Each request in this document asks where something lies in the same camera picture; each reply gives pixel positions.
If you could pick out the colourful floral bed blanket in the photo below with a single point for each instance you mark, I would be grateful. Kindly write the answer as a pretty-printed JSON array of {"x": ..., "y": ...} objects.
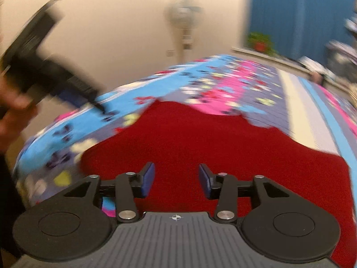
[{"x": 315, "y": 116}]

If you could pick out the potted green plant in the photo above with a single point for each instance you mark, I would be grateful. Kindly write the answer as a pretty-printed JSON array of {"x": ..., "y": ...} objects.
[{"x": 261, "y": 43}]

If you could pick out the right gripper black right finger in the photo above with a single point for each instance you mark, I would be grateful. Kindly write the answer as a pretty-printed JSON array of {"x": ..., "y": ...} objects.
[{"x": 273, "y": 220}]

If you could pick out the person's left hand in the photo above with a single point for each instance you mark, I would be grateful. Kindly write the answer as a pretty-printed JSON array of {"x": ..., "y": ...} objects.
[{"x": 19, "y": 114}]

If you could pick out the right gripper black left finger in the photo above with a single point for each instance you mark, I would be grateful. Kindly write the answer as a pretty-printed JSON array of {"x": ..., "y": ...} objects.
[{"x": 80, "y": 219}]

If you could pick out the pile of white clothes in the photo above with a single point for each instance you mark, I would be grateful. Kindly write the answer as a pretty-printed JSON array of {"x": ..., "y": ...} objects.
[{"x": 341, "y": 61}]

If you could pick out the red knitted sweater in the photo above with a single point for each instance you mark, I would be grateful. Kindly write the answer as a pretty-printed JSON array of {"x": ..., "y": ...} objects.
[{"x": 178, "y": 138}]

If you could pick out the white standing fan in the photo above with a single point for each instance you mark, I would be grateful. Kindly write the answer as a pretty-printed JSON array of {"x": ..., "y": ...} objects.
[{"x": 184, "y": 16}]

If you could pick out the blue window curtain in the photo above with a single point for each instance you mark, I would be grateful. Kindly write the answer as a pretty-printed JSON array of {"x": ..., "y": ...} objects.
[{"x": 298, "y": 28}]

